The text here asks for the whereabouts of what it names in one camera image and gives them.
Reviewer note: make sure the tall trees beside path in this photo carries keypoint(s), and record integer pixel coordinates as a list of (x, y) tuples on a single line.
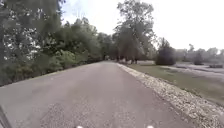
[(133, 36)]

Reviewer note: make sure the grey asphalt path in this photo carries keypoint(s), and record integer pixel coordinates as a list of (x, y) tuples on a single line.
[(93, 96)]

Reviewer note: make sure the dark conical tree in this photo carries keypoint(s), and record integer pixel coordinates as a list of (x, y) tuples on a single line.
[(165, 53)]

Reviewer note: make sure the robot's own part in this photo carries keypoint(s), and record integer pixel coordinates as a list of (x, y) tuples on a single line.
[(150, 126), (79, 126)]

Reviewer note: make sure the wood of green trees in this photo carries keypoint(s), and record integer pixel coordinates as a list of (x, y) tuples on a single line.
[(40, 43)]

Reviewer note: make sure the grass field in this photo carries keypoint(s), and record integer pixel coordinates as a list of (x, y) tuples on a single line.
[(186, 80)]

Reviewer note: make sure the distant row of trees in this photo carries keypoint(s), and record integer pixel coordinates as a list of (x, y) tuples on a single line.
[(203, 56)]

